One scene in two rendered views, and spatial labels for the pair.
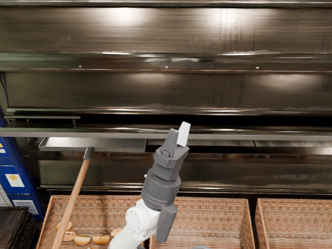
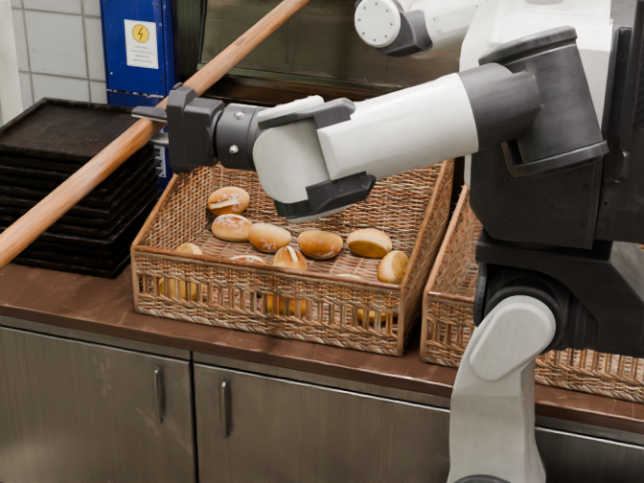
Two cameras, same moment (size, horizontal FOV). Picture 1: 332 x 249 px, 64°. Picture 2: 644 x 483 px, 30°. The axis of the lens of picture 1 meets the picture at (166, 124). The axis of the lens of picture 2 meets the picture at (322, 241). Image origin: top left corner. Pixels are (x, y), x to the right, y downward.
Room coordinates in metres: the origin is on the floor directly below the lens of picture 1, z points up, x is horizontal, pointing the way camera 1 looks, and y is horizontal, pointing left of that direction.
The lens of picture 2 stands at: (-1.34, -0.26, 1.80)
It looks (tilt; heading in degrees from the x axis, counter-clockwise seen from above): 27 degrees down; 16
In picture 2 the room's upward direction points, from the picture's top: 1 degrees clockwise
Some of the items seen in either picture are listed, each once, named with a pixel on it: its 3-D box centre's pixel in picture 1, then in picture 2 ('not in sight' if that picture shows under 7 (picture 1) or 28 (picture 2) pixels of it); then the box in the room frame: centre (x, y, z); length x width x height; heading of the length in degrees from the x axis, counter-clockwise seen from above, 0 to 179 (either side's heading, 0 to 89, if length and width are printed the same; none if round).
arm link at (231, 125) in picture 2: not in sight; (215, 134); (0.07, 0.31, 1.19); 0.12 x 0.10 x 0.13; 89
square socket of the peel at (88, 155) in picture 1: (89, 154); not in sight; (0.97, 0.39, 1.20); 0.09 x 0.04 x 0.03; 179
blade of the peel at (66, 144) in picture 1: (99, 127); not in sight; (1.20, 0.38, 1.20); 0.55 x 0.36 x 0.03; 89
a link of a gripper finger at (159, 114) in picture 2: not in sight; (154, 110); (0.08, 0.40, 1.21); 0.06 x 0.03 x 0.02; 89
